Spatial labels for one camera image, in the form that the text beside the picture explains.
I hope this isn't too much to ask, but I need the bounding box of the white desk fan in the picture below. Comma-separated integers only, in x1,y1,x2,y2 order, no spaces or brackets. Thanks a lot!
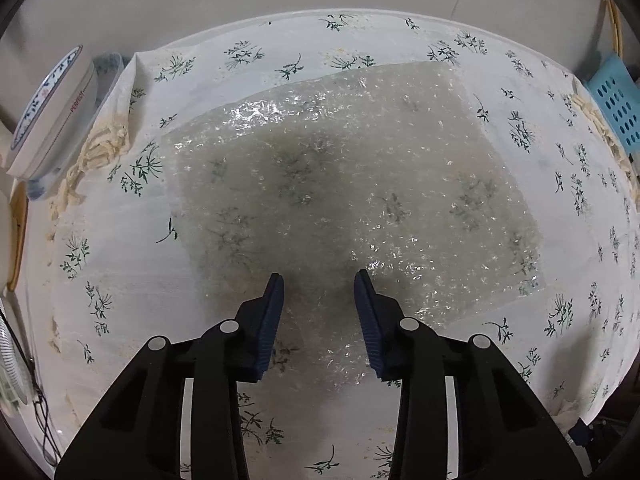
0,295,33,406

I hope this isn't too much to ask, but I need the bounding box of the clear plastic bag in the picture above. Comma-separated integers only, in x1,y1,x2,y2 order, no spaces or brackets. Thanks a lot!
165,60,546,391

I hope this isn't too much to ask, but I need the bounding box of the blue white porcelain bowl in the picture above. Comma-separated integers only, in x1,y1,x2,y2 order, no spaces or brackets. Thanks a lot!
5,45,98,181

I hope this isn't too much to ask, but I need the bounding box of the black cable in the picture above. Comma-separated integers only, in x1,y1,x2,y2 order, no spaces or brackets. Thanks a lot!
31,385,62,466

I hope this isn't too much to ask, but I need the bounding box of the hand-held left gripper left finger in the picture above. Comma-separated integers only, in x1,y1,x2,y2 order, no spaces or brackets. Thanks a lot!
54,272,286,480

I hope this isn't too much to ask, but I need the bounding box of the blue utensil holder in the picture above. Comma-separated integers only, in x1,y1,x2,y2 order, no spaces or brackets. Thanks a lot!
585,54,640,152

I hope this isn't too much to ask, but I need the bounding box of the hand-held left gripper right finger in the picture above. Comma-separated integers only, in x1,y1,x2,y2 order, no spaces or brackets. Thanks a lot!
353,269,583,480

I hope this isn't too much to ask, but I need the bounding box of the blue white porcelain dish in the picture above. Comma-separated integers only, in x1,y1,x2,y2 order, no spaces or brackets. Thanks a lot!
27,52,126,201

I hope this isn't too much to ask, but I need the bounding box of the white floral tablecloth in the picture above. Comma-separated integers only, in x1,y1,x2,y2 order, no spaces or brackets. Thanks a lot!
25,7,636,480

